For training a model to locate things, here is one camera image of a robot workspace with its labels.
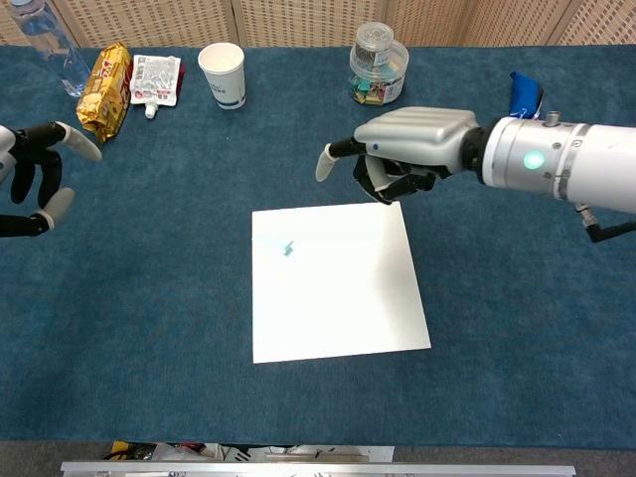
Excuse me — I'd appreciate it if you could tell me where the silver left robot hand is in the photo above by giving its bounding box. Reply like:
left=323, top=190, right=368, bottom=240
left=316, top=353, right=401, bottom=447
left=0, top=121, right=103, bottom=239

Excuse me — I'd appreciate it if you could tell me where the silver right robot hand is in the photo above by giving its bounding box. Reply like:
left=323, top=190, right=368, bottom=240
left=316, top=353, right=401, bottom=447
left=315, top=105, right=482, bottom=206

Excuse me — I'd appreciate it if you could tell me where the clear jar with candies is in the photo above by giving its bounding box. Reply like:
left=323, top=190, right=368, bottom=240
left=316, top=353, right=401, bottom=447
left=348, top=39, right=410, bottom=106

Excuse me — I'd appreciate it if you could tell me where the gold snack bag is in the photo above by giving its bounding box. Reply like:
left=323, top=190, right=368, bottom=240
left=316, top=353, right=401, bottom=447
left=75, top=41, right=133, bottom=145

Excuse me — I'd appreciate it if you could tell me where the clear plastic water bottle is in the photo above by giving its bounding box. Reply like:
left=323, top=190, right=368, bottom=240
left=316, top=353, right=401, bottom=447
left=8, top=0, right=92, bottom=98

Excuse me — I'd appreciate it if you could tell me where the blue plastic packet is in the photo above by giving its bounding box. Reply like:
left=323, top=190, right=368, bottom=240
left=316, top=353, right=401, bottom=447
left=507, top=71, right=546, bottom=120

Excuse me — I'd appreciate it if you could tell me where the white spouted drink pouch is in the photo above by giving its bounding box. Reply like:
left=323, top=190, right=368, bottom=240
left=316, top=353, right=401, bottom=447
left=128, top=54, right=182, bottom=120

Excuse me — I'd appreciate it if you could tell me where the woven rattan folding screen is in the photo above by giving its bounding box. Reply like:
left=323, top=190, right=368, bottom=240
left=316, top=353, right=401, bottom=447
left=0, top=0, right=636, bottom=49

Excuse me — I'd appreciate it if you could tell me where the teal felt table cloth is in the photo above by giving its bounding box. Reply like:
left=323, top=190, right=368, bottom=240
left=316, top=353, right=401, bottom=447
left=0, top=44, right=636, bottom=445

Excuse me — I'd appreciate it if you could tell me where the white paper sheet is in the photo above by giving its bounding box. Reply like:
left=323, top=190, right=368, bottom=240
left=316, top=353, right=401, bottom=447
left=250, top=200, right=432, bottom=365

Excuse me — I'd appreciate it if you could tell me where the white paper cup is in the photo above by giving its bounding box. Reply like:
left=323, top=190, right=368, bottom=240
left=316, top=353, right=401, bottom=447
left=197, top=42, right=247, bottom=110

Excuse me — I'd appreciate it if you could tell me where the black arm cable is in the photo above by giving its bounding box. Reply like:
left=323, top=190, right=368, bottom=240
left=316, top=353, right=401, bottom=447
left=575, top=202, right=636, bottom=244

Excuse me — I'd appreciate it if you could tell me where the aluminium profile rail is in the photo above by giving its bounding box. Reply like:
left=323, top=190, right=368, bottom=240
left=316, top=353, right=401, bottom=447
left=60, top=459, right=577, bottom=477

